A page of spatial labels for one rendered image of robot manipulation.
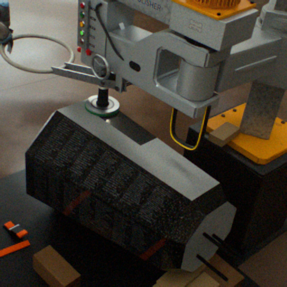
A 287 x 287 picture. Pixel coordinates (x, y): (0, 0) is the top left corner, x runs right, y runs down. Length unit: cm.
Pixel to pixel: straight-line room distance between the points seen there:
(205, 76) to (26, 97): 265
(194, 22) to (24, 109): 261
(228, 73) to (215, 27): 38
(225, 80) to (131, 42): 53
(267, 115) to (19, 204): 178
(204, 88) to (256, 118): 72
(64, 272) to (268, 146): 142
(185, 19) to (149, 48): 31
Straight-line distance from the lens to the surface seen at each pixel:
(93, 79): 296
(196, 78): 236
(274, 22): 275
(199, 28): 222
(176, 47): 237
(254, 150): 298
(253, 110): 301
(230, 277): 310
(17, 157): 396
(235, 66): 250
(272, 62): 276
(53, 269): 297
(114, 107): 303
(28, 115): 446
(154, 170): 260
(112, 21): 270
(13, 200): 356
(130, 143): 278
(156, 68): 251
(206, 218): 250
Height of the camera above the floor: 242
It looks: 35 degrees down
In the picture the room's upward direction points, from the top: 8 degrees clockwise
